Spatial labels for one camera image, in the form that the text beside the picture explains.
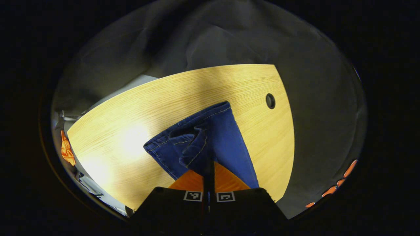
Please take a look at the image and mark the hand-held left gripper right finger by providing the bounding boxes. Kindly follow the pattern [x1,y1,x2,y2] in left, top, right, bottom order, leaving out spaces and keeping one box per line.
[210,161,290,236]

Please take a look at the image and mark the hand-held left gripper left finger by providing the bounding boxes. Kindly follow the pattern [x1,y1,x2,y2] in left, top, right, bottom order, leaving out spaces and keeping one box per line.
[130,161,209,236]

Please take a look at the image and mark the blue jeans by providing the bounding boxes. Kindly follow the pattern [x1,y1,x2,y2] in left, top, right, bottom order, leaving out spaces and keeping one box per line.
[143,101,260,189]

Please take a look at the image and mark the black backdrop cloth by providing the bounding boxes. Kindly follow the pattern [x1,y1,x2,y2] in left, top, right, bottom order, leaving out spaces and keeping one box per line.
[52,0,367,219]

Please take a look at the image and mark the orange cloth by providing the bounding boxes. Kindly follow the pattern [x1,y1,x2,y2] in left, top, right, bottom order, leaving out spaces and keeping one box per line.
[61,130,76,166]

